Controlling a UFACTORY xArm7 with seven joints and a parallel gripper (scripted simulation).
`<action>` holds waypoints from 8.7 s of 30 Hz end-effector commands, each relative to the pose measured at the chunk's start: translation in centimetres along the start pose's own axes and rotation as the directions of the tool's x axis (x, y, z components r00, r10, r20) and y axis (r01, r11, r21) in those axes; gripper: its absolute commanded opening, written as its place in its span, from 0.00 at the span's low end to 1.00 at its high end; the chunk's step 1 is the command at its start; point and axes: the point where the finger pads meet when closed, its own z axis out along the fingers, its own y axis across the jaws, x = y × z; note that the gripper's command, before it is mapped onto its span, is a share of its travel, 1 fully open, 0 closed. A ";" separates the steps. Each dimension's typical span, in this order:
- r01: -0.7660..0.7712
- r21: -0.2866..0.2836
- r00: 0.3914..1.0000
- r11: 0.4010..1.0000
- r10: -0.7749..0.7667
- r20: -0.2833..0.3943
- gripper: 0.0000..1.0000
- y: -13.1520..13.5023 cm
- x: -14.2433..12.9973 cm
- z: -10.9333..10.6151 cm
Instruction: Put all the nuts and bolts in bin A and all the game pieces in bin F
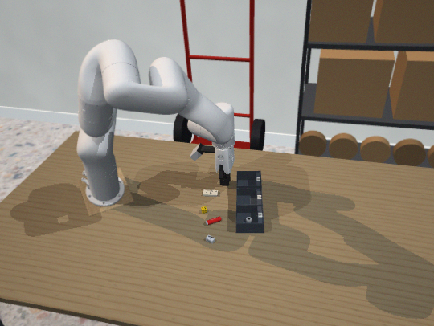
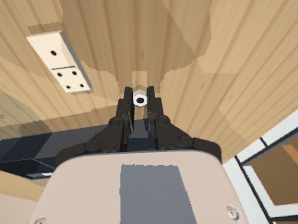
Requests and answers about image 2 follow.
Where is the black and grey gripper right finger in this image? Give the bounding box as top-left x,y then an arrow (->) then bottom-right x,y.
147,86 -> 222,164

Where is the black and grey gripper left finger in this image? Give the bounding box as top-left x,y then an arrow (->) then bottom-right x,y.
55,87 -> 135,169

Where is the dark grey rack of three bins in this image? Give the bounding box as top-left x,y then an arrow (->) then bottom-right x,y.
0,118 -> 156,180

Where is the white hex nut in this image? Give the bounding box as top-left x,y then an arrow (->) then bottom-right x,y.
133,89 -> 147,106

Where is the white domino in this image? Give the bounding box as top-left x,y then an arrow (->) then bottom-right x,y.
27,30 -> 92,92

